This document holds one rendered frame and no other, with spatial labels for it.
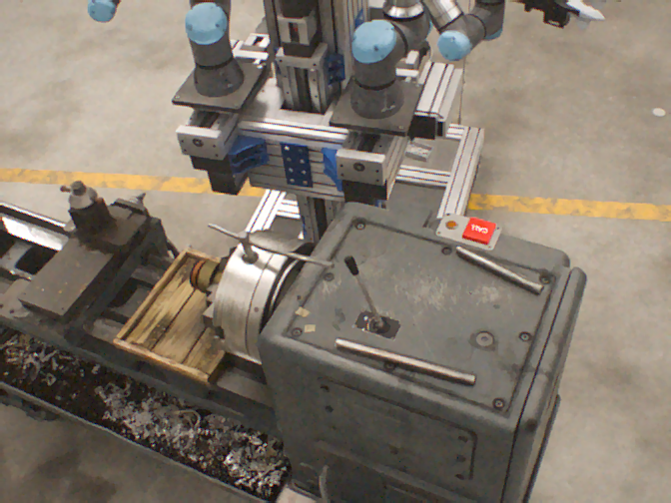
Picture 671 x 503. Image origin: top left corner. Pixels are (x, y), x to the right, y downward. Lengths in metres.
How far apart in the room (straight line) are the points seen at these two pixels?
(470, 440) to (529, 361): 0.19
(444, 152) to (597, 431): 1.38
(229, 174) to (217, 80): 0.29
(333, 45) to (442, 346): 1.10
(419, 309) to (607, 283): 1.82
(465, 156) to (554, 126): 0.70
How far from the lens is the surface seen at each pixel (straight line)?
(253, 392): 1.95
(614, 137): 3.98
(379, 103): 2.12
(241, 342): 1.74
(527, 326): 1.56
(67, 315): 2.14
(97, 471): 2.99
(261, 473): 2.17
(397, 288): 1.60
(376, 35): 2.07
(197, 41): 2.23
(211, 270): 1.87
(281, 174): 2.42
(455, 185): 3.29
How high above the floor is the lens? 2.51
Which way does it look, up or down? 48 degrees down
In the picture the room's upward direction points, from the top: 7 degrees counter-clockwise
